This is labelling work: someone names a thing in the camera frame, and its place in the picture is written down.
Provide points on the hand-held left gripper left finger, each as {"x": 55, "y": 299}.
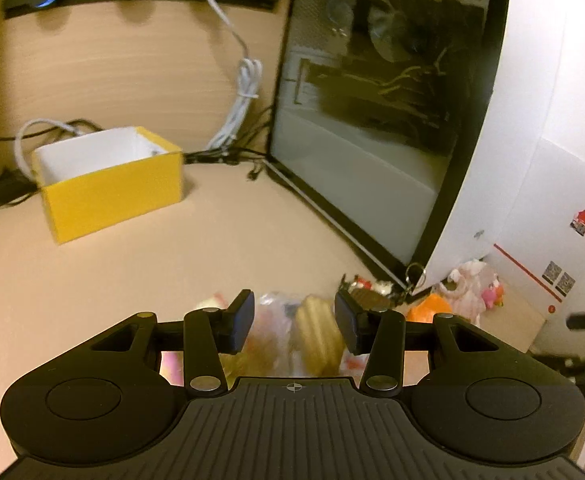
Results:
{"x": 242, "y": 320}

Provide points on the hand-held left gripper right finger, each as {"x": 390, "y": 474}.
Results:
{"x": 347, "y": 325}

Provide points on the clear plastic package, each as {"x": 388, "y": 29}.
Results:
{"x": 272, "y": 320}

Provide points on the clear tray of yellow sticks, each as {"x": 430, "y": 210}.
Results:
{"x": 317, "y": 330}

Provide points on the pink round toy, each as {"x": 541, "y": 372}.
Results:
{"x": 171, "y": 367}

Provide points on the pastel plush animal toy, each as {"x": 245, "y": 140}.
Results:
{"x": 472, "y": 285}

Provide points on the white printed leaflet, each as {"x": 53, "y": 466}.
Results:
{"x": 547, "y": 220}

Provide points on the white computer case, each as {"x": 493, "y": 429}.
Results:
{"x": 372, "y": 160}

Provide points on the yellow cardboard box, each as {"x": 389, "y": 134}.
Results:
{"x": 112, "y": 200}

